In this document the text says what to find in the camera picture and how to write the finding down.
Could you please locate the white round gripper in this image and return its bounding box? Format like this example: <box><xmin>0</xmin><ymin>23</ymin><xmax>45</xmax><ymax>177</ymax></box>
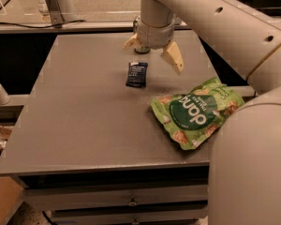
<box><xmin>123</xmin><ymin>17</ymin><xmax>185</xmax><ymax>74</ymax></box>

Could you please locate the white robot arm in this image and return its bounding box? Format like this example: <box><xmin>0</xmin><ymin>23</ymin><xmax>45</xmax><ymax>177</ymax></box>
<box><xmin>127</xmin><ymin>0</ymin><xmax>281</xmax><ymax>225</ymax></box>

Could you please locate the dark blue rxbar wrapper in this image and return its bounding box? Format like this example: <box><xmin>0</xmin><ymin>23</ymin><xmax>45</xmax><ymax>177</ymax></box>
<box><xmin>126</xmin><ymin>62</ymin><xmax>148</xmax><ymax>88</ymax></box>

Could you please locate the green soda can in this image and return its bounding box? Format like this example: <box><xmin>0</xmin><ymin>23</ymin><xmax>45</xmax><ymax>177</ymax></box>
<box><xmin>133</xmin><ymin>17</ymin><xmax>151</xmax><ymax>54</ymax></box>

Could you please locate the green snack bag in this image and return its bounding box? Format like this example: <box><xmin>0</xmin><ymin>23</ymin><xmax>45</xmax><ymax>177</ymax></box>
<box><xmin>151</xmin><ymin>78</ymin><xmax>244</xmax><ymax>150</ymax></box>

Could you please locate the grey drawer cabinet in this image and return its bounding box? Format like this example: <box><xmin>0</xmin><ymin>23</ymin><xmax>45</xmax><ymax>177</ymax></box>
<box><xmin>0</xmin><ymin>30</ymin><xmax>215</xmax><ymax>225</ymax></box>

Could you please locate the cardboard box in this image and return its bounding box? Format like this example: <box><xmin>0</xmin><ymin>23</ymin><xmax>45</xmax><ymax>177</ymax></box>
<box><xmin>0</xmin><ymin>126</ymin><xmax>22</xmax><ymax>225</ymax></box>

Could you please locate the black cable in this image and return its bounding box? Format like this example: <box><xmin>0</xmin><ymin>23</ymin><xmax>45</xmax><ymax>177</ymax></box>
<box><xmin>0</xmin><ymin>19</ymin><xmax>86</xmax><ymax>29</ymax></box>

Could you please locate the metal frame bracket left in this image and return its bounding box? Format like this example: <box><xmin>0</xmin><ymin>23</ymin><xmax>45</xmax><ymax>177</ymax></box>
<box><xmin>45</xmin><ymin>0</ymin><xmax>63</xmax><ymax>27</ymax></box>

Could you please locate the horizontal metal rail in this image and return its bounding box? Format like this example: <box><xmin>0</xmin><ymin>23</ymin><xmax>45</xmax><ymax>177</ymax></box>
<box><xmin>0</xmin><ymin>21</ymin><xmax>191</xmax><ymax>35</ymax></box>

